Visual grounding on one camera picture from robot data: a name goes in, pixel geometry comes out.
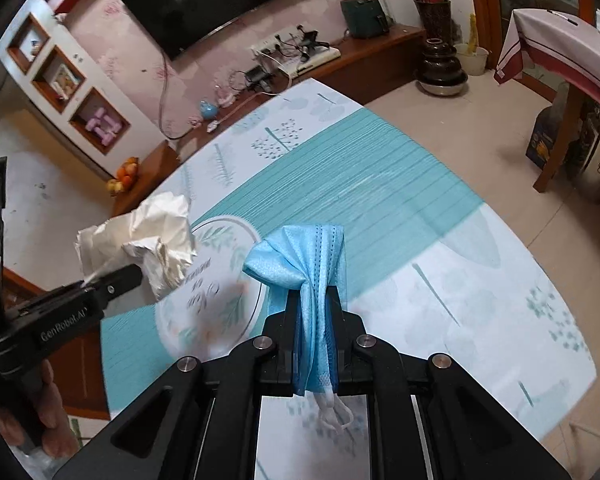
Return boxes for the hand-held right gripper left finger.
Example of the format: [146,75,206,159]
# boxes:
[52,285,301,480]

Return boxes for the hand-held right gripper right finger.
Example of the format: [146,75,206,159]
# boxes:
[327,285,573,480]

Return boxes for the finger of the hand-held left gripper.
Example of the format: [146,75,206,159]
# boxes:
[82,265,143,311]

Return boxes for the blue face mask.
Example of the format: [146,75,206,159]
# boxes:
[242,222,356,433]

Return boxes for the clear plastic bag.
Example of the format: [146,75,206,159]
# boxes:
[15,452,86,480]

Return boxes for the person's left hand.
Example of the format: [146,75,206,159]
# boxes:
[0,360,78,458]

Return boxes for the wooden cabinet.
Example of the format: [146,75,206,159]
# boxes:
[0,265,111,421]

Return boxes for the table with teal tablecloth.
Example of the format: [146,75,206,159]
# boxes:
[100,77,597,480]

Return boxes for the pink dumbbells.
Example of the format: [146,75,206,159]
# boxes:
[82,107,121,143]

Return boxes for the blue cardboard box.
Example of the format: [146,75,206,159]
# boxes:
[526,105,566,171]

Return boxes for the wooden television stand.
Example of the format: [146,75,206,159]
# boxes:
[112,25,426,216]

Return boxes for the white power strip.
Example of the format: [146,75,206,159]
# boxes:
[250,27,301,56]

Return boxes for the stack of black pots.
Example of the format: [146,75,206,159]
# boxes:
[417,37,470,97]

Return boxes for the black television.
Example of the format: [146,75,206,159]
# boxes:
[119,0,331,61]

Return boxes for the white bucket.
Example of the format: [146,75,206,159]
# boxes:
[452,42,491,77]

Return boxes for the dark green air fryer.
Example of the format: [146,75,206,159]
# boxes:
[340,0,391,38]

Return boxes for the table with pink cloth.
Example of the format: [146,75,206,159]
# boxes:
[494,7,600,193]

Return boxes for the white wall shelf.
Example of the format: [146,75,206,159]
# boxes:
[0,0,168,181]

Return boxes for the photo frame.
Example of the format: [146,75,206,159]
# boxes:
[47,64,78,98]

